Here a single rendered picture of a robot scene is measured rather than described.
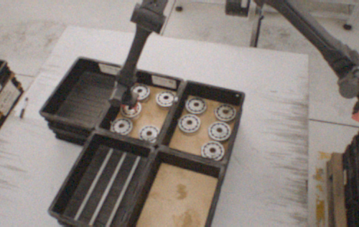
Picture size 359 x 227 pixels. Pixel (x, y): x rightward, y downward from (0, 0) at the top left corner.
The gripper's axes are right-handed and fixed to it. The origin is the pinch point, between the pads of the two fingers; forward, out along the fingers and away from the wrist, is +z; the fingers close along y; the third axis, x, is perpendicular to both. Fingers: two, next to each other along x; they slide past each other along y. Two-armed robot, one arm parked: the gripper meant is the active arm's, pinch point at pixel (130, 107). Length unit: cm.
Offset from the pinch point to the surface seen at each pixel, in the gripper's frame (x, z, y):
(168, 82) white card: 18.7, -1.1, 13.0
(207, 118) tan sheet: 7.6, 5.1, 36.4
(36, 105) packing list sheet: -5, 16, -60
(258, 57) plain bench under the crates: 68, 22, 51
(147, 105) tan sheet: 6.2, 4.6, 5.8
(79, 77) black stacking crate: 12.3, 4.0, -36.9
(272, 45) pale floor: 156, 97, 55
